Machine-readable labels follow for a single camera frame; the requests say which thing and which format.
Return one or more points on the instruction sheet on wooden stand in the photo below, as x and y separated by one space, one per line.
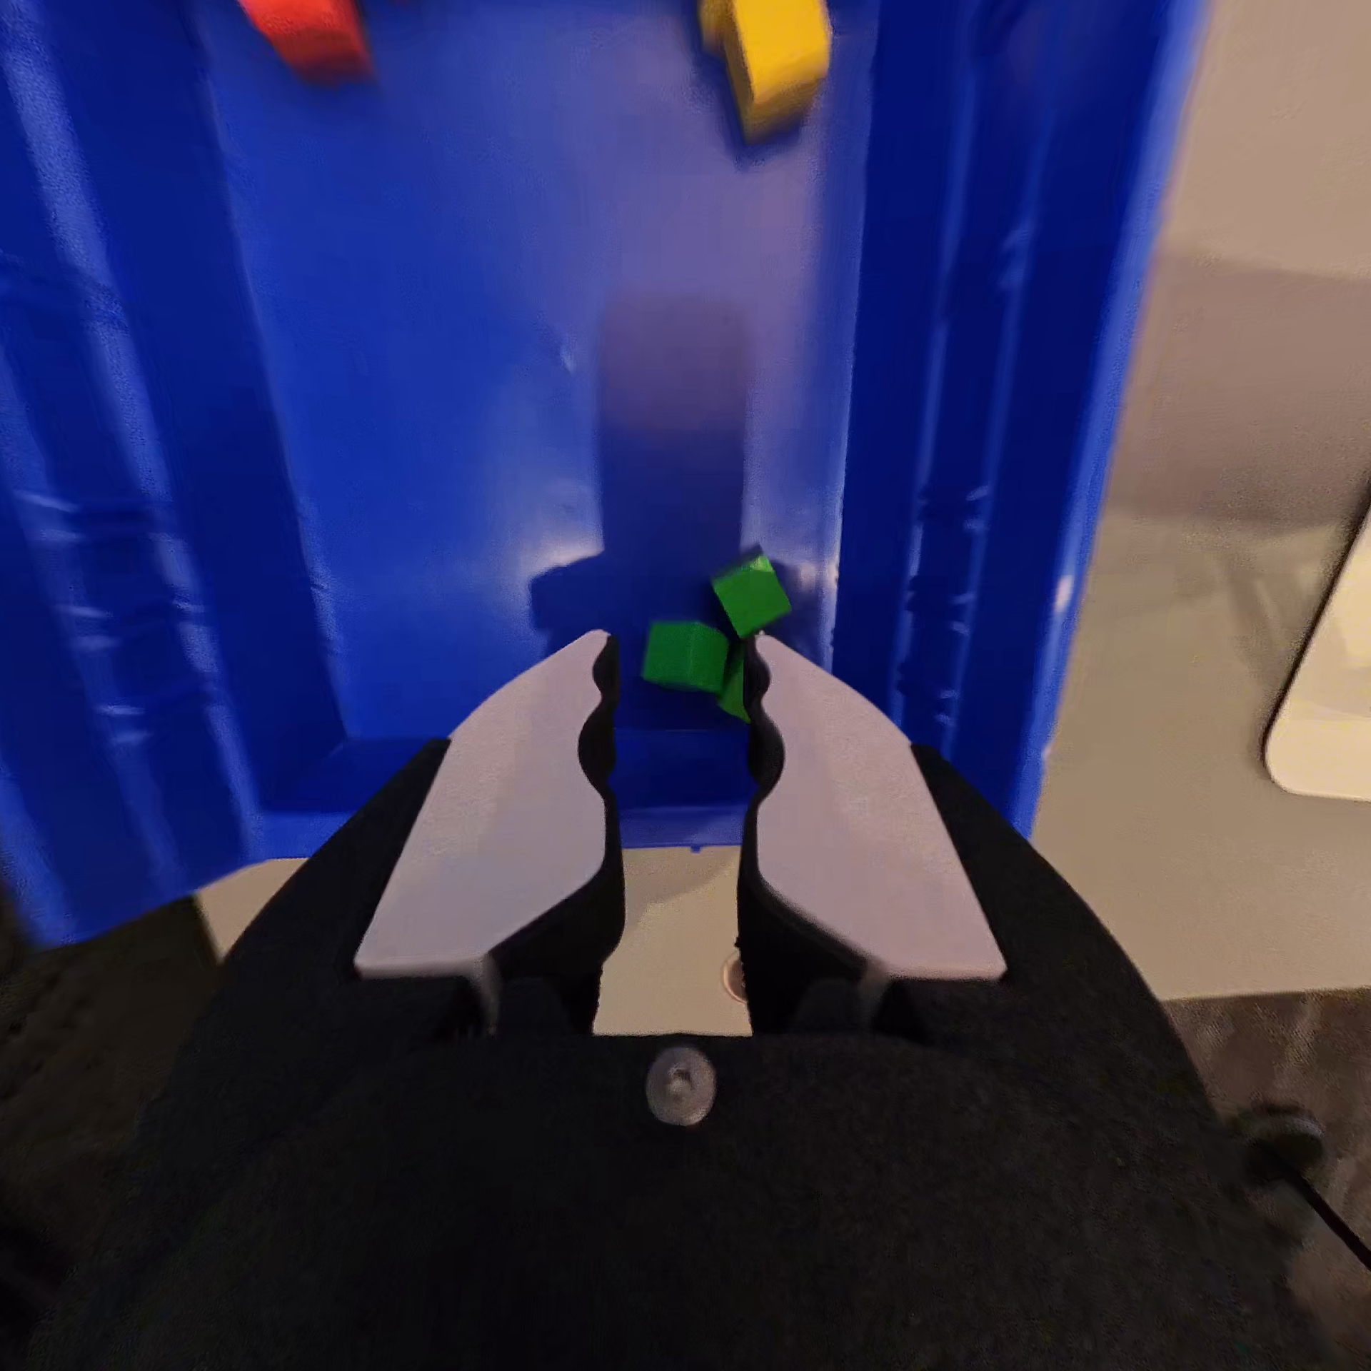
1339 729

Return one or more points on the green wooden cube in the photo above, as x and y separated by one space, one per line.
750 595
737 691
686 654

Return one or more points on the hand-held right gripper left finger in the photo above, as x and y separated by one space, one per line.
482 847

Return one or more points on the red wooden cube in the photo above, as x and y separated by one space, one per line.
316 39

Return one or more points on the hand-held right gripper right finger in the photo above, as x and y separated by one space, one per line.
867 847

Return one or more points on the yellow wooden cube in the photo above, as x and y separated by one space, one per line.
714 21
783 65

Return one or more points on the blue plastic bin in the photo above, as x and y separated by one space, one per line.
428 323

